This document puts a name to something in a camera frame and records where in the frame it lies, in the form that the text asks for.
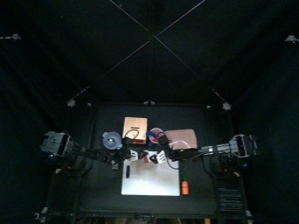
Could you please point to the salmon sushi toy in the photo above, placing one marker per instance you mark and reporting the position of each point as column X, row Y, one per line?
column 146, row 159

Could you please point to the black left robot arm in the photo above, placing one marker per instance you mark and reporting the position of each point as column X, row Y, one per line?
column 74, row 148

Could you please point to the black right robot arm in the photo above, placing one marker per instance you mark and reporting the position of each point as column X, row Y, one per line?
column 230, row 147

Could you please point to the dark green toy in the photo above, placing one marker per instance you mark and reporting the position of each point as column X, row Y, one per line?
column 115, row 166

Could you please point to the red toy piece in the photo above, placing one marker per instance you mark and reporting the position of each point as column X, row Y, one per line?
column 155, row 141

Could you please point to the blue-grey bowl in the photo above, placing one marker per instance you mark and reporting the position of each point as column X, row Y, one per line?
column 113, row 140

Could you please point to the pink plastic tray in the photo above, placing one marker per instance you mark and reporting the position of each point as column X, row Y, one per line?
column 182, row 137

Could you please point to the white cutting board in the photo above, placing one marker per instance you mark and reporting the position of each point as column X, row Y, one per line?
column 151, row 180

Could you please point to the blue toy piece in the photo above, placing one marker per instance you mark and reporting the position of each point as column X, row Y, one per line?
column 151, row 134

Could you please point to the small pink bowl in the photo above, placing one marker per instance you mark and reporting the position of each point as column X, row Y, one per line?
column 155, row 132

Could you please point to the light wooden box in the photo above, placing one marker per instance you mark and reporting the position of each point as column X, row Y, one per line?
column 135, row 128

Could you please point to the orange toy carrot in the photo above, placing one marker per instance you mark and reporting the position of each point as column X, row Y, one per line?
column 185, row 185

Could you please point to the silver frame clamp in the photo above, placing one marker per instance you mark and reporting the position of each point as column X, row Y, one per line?
column 15, row 37
column 226, row 106
column 291, row 38
column 71, row 102
column 149, row 102

